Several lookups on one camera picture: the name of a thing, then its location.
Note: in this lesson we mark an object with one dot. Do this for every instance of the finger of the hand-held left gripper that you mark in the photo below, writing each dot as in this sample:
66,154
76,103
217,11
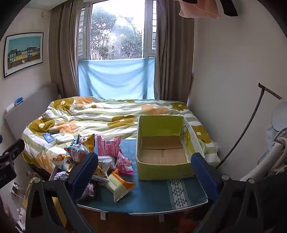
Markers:
13,150

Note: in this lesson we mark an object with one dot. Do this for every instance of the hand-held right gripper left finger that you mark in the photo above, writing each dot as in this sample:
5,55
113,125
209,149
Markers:
85,172

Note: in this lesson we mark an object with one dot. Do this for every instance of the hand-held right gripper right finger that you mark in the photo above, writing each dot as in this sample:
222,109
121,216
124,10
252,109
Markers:
201,173

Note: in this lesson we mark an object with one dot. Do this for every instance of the yellow cartoon snack packet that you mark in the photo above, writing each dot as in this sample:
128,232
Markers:
101,173

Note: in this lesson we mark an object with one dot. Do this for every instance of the lilac snack packet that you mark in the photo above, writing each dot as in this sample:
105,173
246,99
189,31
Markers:
88,190

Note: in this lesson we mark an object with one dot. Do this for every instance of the blue white snack packet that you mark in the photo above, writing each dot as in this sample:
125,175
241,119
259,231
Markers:
77,152

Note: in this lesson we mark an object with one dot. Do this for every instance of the white translucent snack packet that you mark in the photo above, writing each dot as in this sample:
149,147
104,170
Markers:
106,162

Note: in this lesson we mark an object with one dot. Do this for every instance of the yellow orange snack packet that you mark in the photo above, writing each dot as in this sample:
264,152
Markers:
62,161

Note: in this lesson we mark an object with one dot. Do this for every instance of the purple snack packet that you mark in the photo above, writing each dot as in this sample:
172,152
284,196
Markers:
59,175

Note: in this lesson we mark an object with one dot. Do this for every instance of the gold brown chips bag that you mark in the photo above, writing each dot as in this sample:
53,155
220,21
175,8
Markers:
89,143

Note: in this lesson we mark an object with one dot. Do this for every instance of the pink striped snack packet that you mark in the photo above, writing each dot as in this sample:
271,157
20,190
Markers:
108,145

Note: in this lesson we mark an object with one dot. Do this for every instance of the orange white snack packet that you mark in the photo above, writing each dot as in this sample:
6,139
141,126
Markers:
121,186

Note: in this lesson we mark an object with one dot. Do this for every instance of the small pink snack packet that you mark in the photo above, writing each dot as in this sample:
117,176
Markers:
123,164

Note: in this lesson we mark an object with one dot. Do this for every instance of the green cardboard box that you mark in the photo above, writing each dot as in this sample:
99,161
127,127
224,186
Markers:
161,170

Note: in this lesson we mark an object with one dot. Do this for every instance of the blue card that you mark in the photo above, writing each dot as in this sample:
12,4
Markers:
48,137

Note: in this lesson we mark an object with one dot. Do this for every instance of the grey headboard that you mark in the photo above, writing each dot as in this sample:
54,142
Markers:
31,107

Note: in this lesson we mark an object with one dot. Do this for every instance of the blue white small object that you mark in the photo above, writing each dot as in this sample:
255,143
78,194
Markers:
19,100

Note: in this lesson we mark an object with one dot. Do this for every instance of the teal patterned tablecloth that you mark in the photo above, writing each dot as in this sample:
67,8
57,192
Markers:
154,195

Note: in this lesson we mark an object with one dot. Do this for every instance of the floral striped blanket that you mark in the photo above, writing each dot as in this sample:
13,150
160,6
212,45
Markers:
94,114

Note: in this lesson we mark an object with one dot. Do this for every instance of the white table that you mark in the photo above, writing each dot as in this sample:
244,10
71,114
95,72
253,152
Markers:
143,214

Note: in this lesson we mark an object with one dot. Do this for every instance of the framed houses picture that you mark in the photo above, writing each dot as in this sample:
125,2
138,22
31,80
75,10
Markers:
23,53

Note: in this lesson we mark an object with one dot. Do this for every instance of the light blue cloth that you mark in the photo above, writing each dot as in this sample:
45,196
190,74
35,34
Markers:
116,78

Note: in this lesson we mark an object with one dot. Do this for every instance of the brown curtain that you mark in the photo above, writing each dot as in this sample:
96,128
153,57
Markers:
65,44
173,51

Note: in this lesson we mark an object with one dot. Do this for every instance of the window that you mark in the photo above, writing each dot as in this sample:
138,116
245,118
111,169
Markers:
116,29

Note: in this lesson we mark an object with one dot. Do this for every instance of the pink towel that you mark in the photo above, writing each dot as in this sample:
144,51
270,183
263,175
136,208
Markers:
199,9

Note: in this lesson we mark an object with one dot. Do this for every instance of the black hanging cloth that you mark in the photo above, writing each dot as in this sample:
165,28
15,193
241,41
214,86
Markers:
229,7

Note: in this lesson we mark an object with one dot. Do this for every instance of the wall outlet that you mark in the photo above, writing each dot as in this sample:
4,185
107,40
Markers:
15,188

